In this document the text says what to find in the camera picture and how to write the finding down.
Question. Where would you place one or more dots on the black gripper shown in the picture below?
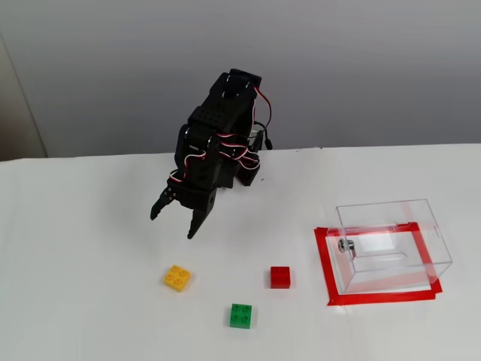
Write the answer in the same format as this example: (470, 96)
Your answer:
(196, 198)

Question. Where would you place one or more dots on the transparent acrylic box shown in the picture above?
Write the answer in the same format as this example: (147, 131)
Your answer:
(432, 233)

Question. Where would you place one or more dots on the green lego brick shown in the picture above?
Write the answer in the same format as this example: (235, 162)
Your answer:
(241, 316)

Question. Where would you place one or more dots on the silver box lock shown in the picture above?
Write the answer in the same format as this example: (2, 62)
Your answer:
(342, 245)

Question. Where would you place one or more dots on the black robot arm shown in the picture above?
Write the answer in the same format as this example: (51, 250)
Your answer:
(225, 113)

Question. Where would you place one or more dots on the yellow lego brick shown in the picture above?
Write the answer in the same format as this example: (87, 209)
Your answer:
(177, 278)

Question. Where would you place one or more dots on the red lego brick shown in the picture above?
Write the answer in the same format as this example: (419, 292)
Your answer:
(280, 278)

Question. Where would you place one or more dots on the red tape frame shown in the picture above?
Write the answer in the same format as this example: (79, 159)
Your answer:
(376, 299)

